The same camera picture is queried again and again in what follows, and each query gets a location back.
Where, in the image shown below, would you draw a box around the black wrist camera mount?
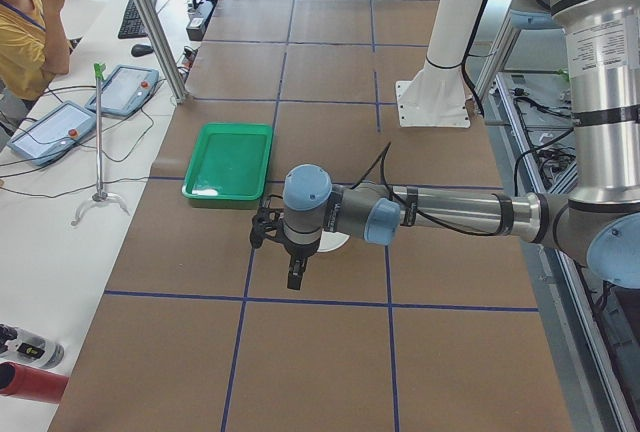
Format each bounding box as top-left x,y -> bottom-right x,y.
249,194 -> 284,249

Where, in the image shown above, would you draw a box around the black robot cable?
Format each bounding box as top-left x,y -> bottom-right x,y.
349,141 -> 501,237

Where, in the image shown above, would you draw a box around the black keyboard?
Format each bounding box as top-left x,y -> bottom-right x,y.
117,0 -> 147,39

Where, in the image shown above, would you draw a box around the person in yellow shirt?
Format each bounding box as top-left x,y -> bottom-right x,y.
0,0 -> 72,103

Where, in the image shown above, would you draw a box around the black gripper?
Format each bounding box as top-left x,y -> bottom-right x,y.
282,229 -> 317,290

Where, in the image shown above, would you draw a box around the black computer mouse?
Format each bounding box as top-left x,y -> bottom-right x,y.
130,44 -> 154,58

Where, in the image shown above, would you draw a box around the aluminium frame rail right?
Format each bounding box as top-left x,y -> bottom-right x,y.
487,70 -> 639,431

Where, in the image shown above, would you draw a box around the teach pendant tablet far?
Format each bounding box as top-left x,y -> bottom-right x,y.
100,65 -> 160,118

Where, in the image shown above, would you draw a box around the silver stand with green clip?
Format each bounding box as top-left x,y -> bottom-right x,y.
71,63 -> 130,227

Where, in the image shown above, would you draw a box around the white round plate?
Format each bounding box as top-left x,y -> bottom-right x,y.
318,231 -> 349,253

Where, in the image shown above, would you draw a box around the green plastic tray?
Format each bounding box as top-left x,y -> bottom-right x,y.
182,123 -> 273,207

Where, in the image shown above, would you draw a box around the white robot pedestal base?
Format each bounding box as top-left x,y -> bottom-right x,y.
396,0 -> 485,128

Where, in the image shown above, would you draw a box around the teach pendant tablet near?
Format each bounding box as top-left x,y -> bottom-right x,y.
8,101 -> 96,166

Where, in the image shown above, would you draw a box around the red cylinder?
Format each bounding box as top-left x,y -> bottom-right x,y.
1,362 -> 69,404

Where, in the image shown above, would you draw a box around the aluminium frame post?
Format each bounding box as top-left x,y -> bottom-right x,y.
134,0 -> 187,104

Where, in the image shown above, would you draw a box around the teach pendant tablet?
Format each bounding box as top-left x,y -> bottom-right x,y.
8,101 -> 96,166
100,65 -> 160,118

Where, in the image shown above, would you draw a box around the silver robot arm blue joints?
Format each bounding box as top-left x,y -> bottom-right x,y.
282,0 -> 640,284

